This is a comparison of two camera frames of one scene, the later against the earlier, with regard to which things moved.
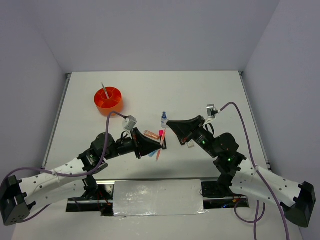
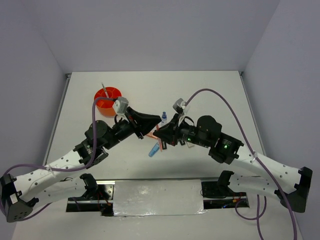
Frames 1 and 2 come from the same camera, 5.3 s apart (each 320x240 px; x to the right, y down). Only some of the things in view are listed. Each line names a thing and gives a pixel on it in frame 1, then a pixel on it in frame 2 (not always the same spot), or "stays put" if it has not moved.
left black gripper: [145, 146] → [141, 124]
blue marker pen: [151, 154] stays put
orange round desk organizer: [114, 103] stays put
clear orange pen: [162, 142] → [159, 138]
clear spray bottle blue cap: [164, 120] stays put
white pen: [105, 91] stays put
